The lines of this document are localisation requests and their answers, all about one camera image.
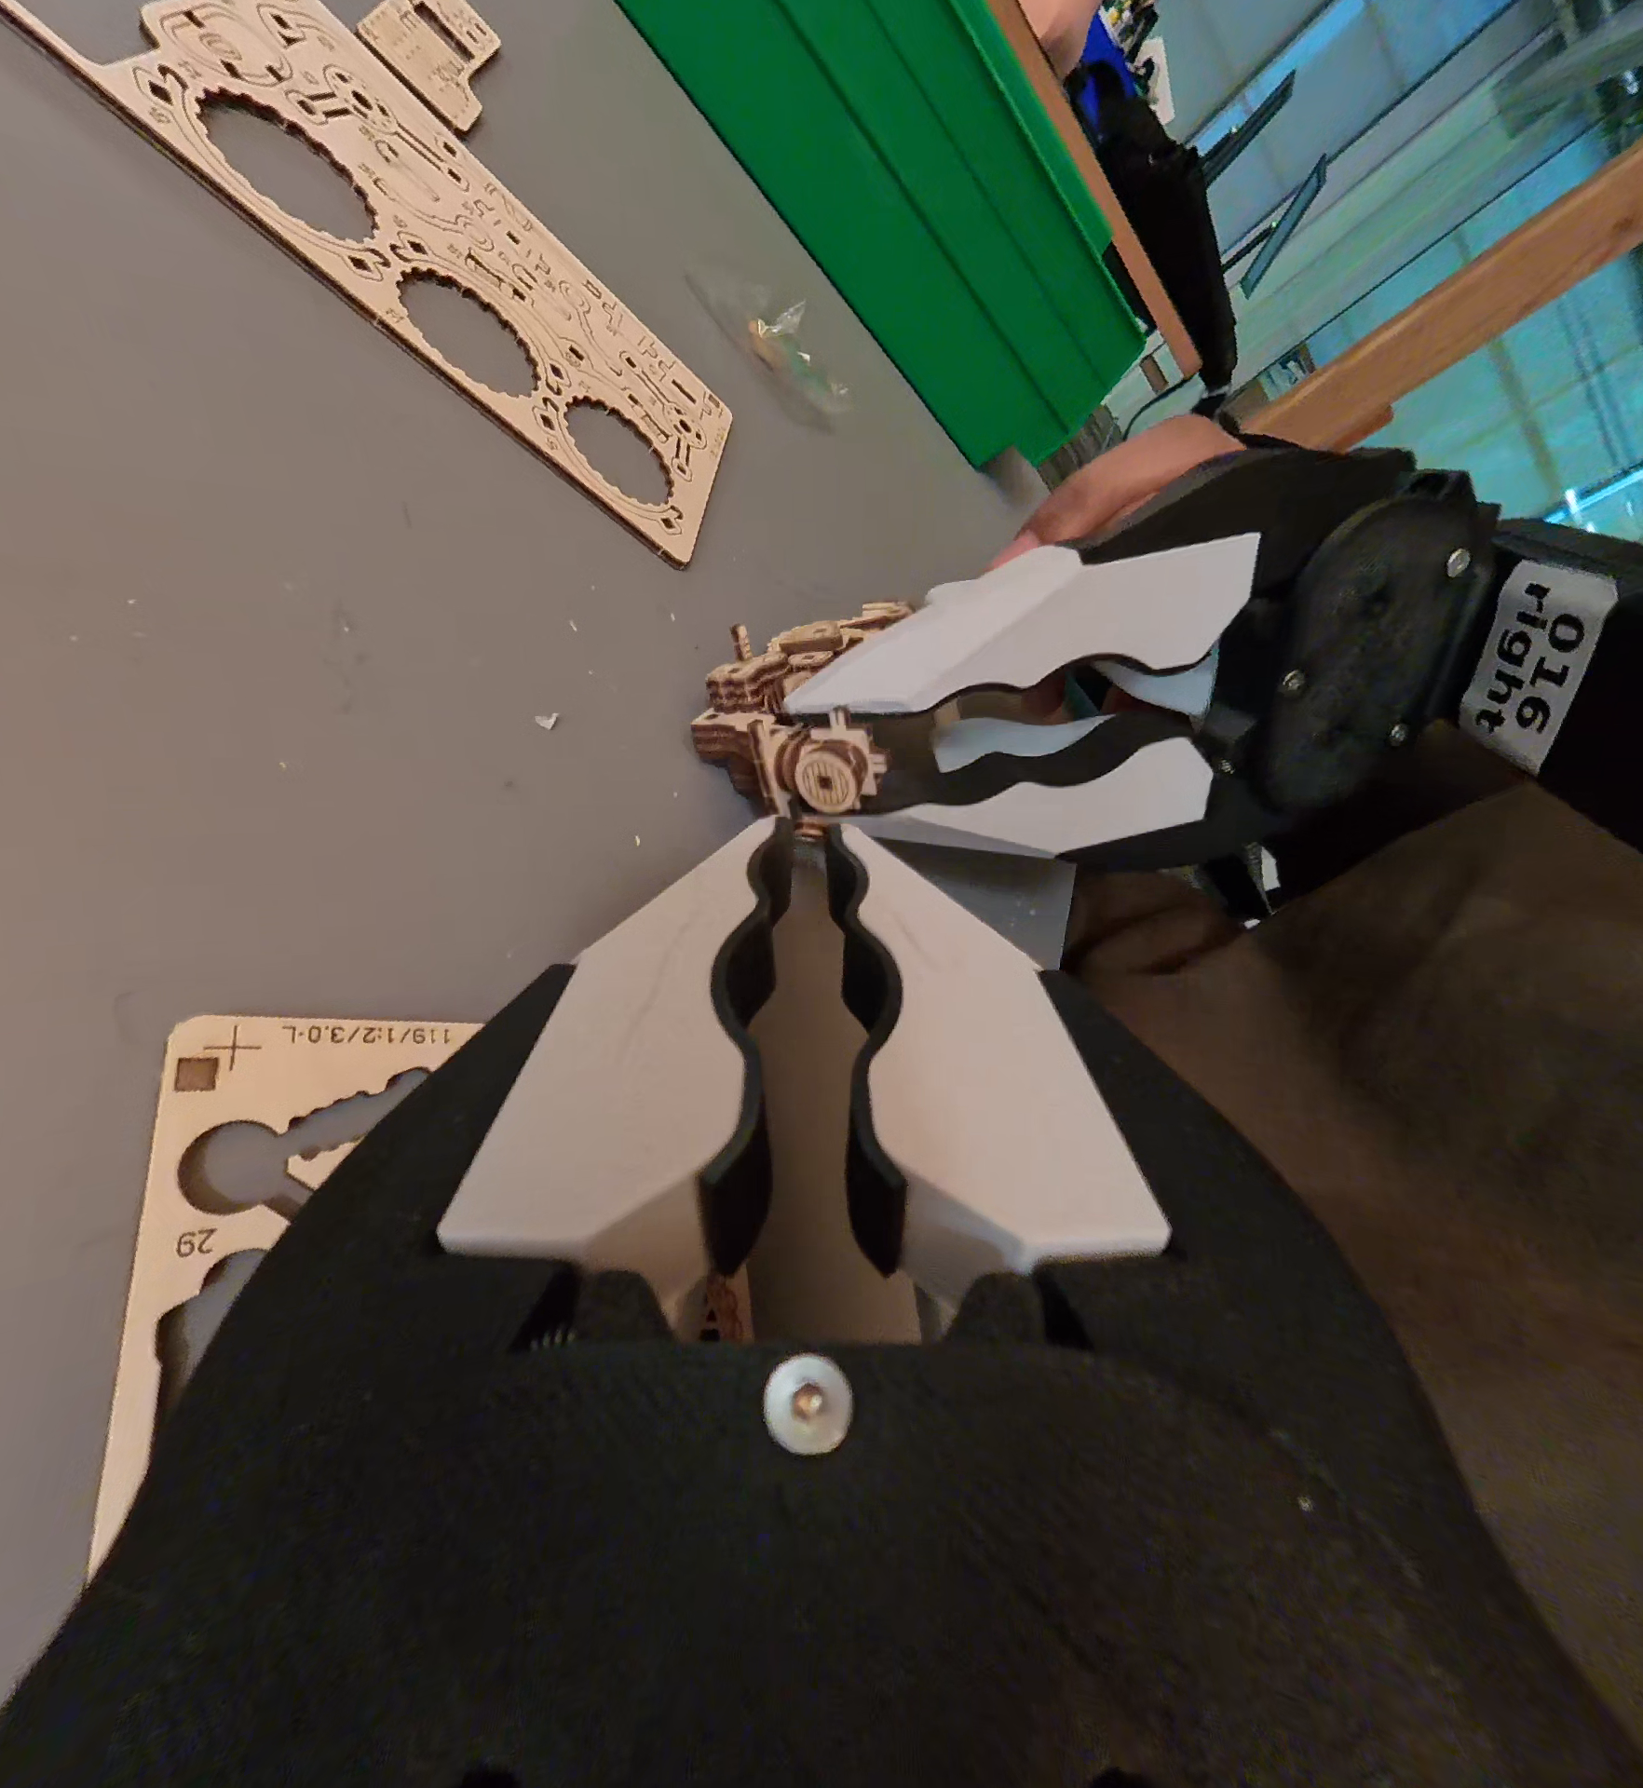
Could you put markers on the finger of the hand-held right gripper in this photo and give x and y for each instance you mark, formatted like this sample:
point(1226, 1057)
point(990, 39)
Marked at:
point(1116, 796)
point(1044, 614)

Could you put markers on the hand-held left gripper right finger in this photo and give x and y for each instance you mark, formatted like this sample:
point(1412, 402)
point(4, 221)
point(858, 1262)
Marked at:
point(1003, 1102)

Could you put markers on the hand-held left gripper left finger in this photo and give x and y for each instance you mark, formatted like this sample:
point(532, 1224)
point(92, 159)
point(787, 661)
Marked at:
point(597, 1102)

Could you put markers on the wooden puzzle model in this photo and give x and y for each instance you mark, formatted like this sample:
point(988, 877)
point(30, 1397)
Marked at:
point(808, 726)

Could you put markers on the wooden gear puzzle sheet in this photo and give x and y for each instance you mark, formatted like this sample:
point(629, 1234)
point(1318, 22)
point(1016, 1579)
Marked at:
point(207, 1117)

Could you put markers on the grey desk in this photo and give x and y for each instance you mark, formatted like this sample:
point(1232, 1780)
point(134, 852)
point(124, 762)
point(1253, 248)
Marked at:
point(137, 698)

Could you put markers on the person's right hand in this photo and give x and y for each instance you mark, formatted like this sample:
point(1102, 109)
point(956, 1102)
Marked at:
point(1116, 480)

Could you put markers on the wooden beam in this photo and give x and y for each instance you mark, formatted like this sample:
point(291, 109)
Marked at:
point(1491, 279)

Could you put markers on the small clear plastic bag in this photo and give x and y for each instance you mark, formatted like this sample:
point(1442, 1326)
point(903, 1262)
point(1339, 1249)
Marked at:
point(787, 341)

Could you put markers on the green bin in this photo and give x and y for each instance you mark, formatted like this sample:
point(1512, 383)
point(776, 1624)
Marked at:
point(933, 208)

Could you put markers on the background wooden table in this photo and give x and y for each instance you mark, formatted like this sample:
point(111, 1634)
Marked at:
point(1101, 182)

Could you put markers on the person's brown shirt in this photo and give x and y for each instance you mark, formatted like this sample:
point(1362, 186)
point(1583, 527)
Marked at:
point(1465, 1187)

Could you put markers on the wooden sheet with round holes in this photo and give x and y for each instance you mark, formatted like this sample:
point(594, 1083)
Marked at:
point(389, 264)

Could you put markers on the small wooden sheet piece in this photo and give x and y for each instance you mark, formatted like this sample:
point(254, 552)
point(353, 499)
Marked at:
point(438, 48)

